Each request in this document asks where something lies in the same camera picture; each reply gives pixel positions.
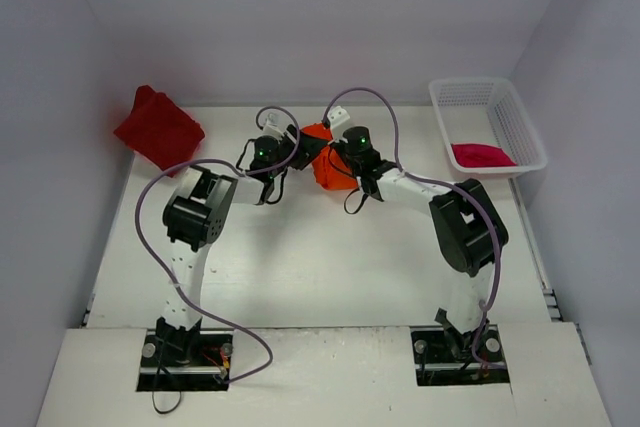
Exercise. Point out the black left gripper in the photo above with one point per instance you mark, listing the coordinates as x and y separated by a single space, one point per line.
302 150

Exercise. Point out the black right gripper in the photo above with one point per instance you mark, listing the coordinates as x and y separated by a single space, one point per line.
335 148

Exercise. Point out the orange t shirt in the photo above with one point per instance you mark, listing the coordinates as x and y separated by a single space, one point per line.
329 170

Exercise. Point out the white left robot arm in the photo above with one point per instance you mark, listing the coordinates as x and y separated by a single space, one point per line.
197 211

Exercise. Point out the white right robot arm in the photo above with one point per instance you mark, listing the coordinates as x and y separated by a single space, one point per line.
469 231

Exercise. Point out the magenta t shirt in basket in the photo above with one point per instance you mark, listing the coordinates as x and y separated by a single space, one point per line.
472 155

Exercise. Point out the folded dark red t shirt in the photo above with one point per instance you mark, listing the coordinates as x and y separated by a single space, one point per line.
159 130

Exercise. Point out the white plastic basket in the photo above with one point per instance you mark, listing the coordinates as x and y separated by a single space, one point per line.
487 111

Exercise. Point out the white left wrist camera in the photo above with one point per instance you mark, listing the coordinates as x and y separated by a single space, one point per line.
271 126

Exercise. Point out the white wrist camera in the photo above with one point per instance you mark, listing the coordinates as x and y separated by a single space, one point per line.
271 126
337 121

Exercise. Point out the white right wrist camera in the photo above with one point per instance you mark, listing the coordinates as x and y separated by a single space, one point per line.
337 121

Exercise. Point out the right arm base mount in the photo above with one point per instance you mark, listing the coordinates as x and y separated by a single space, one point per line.
444 358

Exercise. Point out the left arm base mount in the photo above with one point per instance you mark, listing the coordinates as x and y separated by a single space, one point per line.
205 368

